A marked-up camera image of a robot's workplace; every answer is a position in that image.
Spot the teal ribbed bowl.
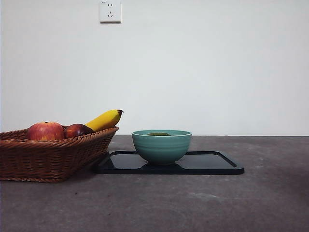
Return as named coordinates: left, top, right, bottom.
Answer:
left=131, top=130, right=193, bottom=166

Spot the dark red plum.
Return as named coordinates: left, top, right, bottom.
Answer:
left=64, top=123, right=94, bottom=139

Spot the brown wicker basket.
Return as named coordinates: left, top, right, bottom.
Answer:
left=0, top=125, right=119, bottom=183

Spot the black rectangular tray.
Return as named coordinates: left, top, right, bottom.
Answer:
left=91, top=149, right=245, bottom=175

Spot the yellow banana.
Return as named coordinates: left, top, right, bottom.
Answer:
left=84, top=109, right=124, bottom=132

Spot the white wall socket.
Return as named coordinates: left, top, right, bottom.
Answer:
left=99, top=0, right=122, bottom=24

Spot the red apple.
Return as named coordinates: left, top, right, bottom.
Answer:
left=26, top=121, right=65, bottom=140

